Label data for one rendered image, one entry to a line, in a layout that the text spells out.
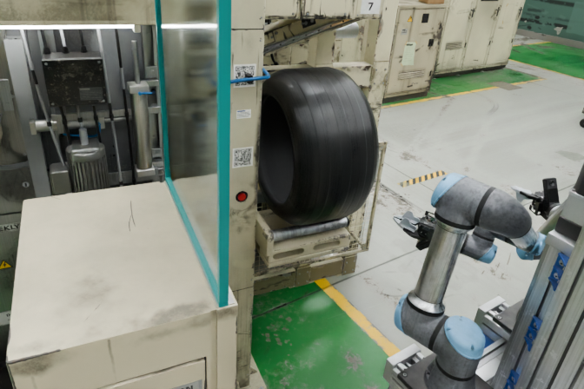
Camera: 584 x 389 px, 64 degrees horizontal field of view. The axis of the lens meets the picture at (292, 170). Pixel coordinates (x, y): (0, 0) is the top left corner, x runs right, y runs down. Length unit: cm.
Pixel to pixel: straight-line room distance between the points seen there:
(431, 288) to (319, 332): 132
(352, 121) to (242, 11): 50
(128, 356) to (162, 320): 9
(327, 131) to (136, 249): 73
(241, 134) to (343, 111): 35
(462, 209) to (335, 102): 56
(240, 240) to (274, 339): 94
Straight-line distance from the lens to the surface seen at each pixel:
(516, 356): 169
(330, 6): 190
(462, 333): 149
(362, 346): 267
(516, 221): 135
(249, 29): 150
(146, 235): 116
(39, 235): 123
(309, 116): 153
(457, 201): 134
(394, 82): 636
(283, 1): 182
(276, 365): 253
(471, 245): 175
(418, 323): 151
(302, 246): 182
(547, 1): 1357
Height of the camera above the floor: 193
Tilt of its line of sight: 27 degrees down
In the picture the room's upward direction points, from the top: 4 degrees clockwise
